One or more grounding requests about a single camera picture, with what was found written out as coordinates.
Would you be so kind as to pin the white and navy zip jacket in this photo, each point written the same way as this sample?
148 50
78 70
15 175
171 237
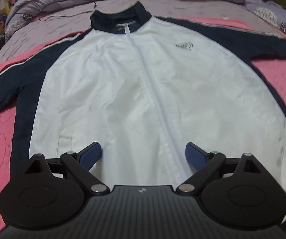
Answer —
144 87

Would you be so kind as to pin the purple patterned pillow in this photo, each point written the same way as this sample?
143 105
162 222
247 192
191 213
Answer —
269 11

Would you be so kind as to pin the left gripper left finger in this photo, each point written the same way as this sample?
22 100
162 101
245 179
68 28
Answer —
47 193

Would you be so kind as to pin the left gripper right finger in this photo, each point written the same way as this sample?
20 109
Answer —
239 193

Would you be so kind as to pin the lilac bed sheet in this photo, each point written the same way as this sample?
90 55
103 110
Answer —
48 27

